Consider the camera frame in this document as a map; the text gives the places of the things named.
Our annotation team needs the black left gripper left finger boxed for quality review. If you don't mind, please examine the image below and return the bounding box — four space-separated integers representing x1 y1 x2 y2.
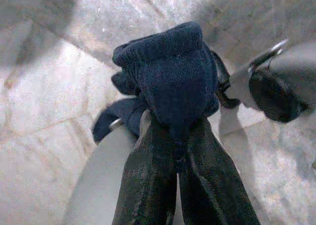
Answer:
112 116 178 225

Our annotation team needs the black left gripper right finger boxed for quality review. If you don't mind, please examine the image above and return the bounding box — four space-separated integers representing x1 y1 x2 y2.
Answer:
182 118 260 225

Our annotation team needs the navy blue shirt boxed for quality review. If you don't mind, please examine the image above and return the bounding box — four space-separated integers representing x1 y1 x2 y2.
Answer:
92 21 232 173

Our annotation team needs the grey right robot leg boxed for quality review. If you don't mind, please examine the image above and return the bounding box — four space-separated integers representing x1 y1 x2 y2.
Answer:
214 38 316 141

